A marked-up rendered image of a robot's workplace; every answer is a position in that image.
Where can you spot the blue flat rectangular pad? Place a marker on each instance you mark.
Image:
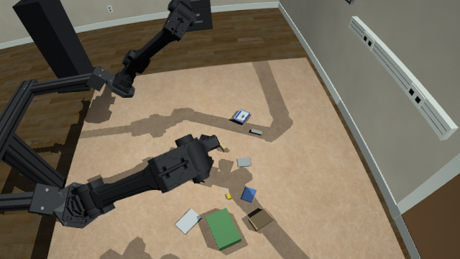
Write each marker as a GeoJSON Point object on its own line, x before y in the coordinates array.
{"type": "Point", "coordinates": [248, 194]}

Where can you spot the green rectangular box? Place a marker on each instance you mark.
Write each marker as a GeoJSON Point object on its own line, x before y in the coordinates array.
{"type": "Point", "coordinates": [223, 229]}

